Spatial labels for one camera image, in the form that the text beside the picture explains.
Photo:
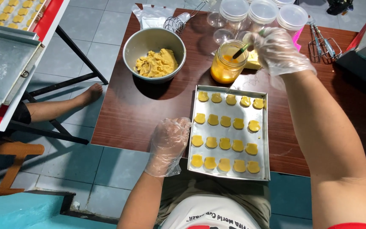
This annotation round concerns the person's right hand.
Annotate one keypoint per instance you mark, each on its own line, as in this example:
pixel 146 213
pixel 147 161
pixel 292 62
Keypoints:
pixel 278 52

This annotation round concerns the person's left hand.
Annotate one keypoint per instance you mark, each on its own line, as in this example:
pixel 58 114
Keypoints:
pixel 165 149

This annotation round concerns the person's right fingers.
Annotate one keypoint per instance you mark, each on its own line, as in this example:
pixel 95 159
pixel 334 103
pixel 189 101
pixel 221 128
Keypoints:
pixel 259 36

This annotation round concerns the person's left fingers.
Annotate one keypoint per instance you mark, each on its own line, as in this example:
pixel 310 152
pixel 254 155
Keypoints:
pixel 173 124

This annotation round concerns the green black pastry brush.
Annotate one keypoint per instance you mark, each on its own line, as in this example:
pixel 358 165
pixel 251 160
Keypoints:
pixel 240 51

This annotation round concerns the silver baking tray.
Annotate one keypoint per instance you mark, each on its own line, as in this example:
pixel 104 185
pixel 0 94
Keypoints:
pixel 227 132

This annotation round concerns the clear plastic jar with lid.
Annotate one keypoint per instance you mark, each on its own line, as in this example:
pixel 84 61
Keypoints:
pixel 233 11
pixel 292 17
pixel 262 12
pixel 283 2

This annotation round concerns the yellow butter block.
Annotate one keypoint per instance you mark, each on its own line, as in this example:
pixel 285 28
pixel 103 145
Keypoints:
pixel 253 62

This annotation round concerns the clear plastic cup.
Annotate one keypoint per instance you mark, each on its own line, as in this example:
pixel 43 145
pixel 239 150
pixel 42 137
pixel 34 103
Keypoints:
pixel 222 36
pixel 216 19

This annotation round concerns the pink plastic sheet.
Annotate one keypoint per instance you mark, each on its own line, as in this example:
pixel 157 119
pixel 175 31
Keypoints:
pixel 297 39

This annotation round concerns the glass jar of egg yolk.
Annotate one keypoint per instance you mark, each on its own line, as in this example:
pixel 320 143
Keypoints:
pixel 226 70

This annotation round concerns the batch of raw yellow cookies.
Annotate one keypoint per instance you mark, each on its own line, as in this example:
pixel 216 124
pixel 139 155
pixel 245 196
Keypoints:
pixel 225 143

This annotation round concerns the metal mixer beater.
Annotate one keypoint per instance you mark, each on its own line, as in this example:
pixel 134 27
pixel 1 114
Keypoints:
pixel 329 47
pixel 315 41

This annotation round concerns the yellow cookie dough lump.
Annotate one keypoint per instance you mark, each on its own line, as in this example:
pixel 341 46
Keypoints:
pixel 160 63

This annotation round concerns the metal cookie cutter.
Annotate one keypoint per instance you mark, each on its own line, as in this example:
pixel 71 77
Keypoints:
pixel 145 67

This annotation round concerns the black object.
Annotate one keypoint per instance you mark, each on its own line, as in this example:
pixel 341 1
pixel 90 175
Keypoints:
pixel 339 6

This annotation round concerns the round metal mixing bowl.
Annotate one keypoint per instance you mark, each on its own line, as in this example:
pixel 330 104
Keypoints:
pixel 138 38

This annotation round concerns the person's white shirt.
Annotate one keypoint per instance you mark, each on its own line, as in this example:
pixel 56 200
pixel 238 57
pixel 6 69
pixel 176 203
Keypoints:
pixel 208 213

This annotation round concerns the person's olive shorts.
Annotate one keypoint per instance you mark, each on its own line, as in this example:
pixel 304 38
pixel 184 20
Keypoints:
pixel 253 194

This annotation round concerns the dark box with grey lid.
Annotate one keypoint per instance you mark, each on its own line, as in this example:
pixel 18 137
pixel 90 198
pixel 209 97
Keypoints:
pixel 364 63

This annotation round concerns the clear plastic bag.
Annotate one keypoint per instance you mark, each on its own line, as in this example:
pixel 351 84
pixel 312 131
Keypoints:
pixel 152 14

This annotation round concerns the orange wooden stool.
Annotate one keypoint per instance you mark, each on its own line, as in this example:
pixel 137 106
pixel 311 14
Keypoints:
pixel 11 149

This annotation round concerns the red table with baking trays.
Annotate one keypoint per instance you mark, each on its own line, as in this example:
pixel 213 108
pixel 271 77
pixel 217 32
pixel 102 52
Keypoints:
pixel 8 63

